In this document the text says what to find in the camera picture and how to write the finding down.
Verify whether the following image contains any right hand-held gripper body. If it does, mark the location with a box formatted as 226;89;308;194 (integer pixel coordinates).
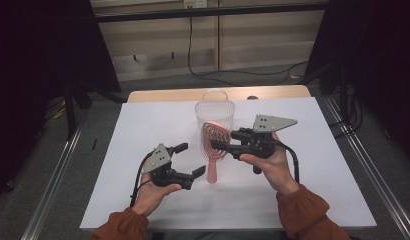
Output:
230;114;299;175

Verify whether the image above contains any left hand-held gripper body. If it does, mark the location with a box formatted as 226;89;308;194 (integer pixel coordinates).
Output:
140;143;195;191

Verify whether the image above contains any pink hairbrush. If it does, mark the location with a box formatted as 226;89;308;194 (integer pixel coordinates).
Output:
199;121;232;185

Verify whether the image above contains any clear plastic basket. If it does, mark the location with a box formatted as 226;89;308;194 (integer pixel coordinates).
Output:
194;88;236;134

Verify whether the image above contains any person's left hand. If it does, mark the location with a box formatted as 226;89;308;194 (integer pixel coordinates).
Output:
131;172;183;218

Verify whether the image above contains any person's right hand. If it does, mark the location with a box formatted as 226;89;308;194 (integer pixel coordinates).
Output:
239;131;301;197

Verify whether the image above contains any white table cover sheet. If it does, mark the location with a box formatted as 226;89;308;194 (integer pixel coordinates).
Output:
79;97;378;232

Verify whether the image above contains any wooden table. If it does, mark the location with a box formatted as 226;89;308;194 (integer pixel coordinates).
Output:
126;84;312;104

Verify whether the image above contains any black metal stand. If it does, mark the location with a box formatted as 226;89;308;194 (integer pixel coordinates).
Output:
63;81;94;141

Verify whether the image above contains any black horizontal bar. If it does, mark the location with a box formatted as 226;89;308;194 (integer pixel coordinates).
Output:
91;2;330;24

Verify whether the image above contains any black curtain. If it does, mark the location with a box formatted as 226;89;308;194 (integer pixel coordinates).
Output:
0;0;123;201
304;0;410;168

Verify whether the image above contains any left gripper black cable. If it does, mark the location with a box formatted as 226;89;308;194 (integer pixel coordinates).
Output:
129;150;155;208

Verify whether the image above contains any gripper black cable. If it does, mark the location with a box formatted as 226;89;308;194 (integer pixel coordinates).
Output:
274;139;301;184
129;150;155;208

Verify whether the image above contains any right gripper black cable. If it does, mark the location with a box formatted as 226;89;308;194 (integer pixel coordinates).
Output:
274;139;301;184

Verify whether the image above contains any long black floor cable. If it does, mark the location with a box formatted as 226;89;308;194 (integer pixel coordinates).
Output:
186;6;309;87

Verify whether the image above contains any bundle of black cables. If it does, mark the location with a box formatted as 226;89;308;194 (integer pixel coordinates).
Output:
328;94;365;140

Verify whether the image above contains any aluminium floor rail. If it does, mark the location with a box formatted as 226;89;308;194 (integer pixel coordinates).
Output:
324;97;410;240
20;121;86;240

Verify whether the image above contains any white wall socket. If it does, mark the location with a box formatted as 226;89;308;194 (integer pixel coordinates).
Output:
183;0;208;10

